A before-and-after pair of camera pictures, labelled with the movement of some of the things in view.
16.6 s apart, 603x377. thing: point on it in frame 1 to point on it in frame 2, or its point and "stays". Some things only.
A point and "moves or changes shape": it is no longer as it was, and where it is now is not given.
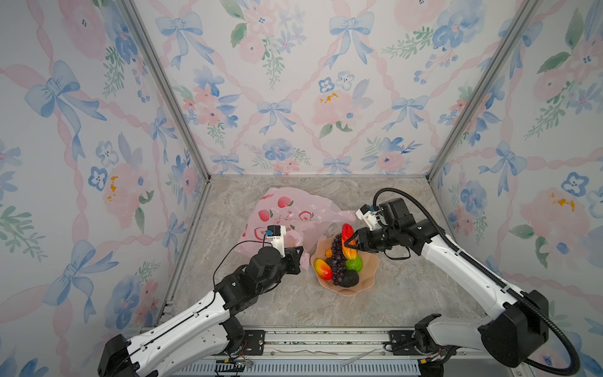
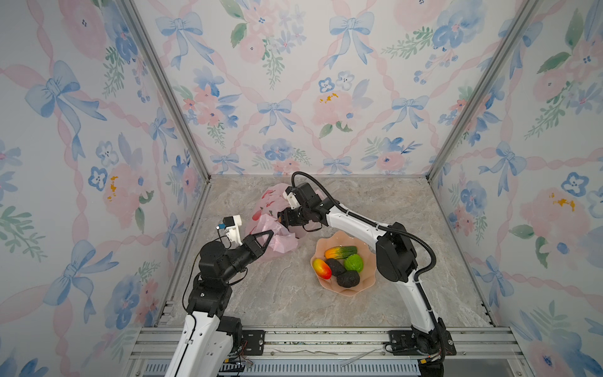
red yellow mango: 323,269 stays
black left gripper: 292,259 to 253,250
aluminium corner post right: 483,87 stays
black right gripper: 363,241 to 284,217
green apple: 355,264 stays
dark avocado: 349,278 stays
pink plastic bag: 305,214 moves or changes shape
